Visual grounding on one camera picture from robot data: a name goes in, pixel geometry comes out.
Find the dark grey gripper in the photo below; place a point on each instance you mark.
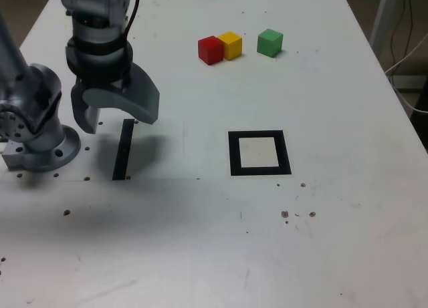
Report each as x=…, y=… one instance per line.
x=103, y=85

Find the red cube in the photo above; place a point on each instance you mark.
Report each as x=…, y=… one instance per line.
x=209, y=52

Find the yellow cube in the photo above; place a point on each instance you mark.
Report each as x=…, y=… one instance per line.
x=234, y=44

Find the green cube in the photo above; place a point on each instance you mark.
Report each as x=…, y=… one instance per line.
x=269, y=42

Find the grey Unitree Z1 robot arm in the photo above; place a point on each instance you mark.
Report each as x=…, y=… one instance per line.
x=40, y=144

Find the black tape square outline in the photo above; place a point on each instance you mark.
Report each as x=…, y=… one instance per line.
x=234, y=154

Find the black tape strip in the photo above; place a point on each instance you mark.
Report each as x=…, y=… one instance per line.
x=122, y=154

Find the grey metal bar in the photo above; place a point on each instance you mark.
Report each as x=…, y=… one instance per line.
x=411, y=81

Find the white metal post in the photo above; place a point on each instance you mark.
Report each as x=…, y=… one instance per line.
x=384, y=14

